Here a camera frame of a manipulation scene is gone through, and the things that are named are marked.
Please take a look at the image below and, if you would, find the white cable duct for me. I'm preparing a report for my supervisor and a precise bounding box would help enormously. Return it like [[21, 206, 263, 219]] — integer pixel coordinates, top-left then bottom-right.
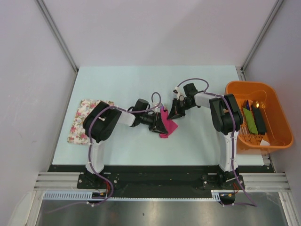
[[43, 191, 220, 202]]

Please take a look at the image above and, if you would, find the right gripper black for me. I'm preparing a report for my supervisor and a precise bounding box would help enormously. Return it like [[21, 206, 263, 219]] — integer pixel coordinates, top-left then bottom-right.
[[167, 98, 194, 121]]

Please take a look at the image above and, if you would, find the pink paper napkin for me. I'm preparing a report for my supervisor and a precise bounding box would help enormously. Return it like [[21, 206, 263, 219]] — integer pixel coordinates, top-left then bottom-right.
[[159, 109, 178, 138]]

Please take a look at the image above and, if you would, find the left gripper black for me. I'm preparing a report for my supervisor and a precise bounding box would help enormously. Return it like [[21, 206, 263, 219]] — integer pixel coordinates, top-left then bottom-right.
[[140, 112, 167, 135]]

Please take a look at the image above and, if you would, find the right aluminium corner post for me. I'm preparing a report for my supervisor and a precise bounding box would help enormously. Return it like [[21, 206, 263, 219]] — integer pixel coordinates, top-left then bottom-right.
[[240, 0, 285, 73]]

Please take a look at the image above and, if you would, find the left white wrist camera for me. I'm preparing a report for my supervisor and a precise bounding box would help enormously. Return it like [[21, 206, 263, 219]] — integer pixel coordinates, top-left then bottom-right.
[[152, 102, 163, 113]]

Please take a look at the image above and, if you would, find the black napkin in basin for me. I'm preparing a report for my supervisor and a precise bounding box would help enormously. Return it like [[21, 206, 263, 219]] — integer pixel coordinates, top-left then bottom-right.
[[252, 106, 267, 135]]

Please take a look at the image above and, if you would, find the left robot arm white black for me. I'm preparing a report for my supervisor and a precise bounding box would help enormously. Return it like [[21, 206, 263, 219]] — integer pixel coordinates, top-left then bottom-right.
[[83, 99, 168, 188]]

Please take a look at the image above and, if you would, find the aluminium rail frame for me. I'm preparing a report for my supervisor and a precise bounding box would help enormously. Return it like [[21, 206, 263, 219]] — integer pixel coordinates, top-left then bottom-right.
[[34, 172, 291, 192]]

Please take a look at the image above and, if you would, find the green napkin in basin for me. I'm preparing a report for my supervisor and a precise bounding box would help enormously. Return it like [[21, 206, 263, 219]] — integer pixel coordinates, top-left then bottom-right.
[[242, 107, 258, 134]]

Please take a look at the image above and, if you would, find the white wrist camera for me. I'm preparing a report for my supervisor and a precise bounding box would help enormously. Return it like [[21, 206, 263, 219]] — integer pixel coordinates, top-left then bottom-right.
[[173, 87, 185, 101], [152, 102, 163, 113]]

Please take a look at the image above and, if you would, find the orange plastic basin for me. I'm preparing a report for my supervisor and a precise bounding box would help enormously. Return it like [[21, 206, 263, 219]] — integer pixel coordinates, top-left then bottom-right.
[[225, 81, 293, 154]]

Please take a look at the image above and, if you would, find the floral cloth mat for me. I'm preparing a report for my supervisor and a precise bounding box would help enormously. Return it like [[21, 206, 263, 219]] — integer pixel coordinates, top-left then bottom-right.
[[67, 99, 101, 145]]

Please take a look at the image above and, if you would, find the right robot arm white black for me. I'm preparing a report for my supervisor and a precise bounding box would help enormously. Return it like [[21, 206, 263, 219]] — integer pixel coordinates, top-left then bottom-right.
[[167, 83, 243, 189]]

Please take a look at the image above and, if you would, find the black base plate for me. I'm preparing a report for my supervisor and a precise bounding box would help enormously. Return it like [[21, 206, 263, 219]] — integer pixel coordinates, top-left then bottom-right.
[[48, 164, 275, 199]]

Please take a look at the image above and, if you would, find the aluminium corner post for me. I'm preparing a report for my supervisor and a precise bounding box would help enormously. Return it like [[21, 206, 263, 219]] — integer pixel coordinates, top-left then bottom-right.
[[34, 0, 79, 74], [240, 0, 285, 73]]

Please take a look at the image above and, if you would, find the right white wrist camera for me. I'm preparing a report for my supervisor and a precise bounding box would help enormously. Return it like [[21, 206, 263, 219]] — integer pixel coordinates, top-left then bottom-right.
[[173, 87, 185, 101]]

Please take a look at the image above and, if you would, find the black fork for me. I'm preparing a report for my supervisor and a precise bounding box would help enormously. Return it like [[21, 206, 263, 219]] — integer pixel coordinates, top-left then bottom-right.
[[163, 103, 168, 112]]

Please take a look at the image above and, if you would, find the left aluminium corner post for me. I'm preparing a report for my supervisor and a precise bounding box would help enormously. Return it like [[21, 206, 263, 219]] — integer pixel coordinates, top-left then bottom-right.
[[34, 0, 79, 74]]

